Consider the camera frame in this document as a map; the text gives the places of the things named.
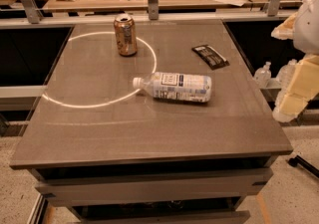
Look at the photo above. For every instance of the gold soda can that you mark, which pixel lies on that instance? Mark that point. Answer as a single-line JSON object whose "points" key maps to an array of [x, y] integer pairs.
{"points": [[125, 32]]}

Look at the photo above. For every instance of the small clear bottle left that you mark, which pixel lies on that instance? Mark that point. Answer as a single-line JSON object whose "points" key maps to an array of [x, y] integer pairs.
{"points": [[263, 75]]}

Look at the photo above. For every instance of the grey table drawer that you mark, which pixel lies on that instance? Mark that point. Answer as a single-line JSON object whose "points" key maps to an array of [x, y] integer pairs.
{"points": [[154, 187]]}

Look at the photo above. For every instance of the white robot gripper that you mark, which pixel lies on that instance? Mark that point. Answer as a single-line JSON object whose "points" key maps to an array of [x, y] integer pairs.
{"points": [[308, 27]]}

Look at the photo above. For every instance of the grey metal bracket left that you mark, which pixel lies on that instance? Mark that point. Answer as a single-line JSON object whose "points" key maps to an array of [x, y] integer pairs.
{"points": [[33, 14]]}

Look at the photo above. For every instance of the black snack wrapper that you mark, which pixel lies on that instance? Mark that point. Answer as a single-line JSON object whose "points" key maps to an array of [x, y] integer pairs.
{"points": [[210, 56]]}

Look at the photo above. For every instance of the black stand leg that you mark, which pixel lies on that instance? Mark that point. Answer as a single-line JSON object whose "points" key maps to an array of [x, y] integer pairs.
{"points": [[298, 160]]}

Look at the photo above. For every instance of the clear plastic water bottle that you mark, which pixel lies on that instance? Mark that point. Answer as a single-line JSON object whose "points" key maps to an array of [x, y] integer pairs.
{"points": [[176, 87]]}

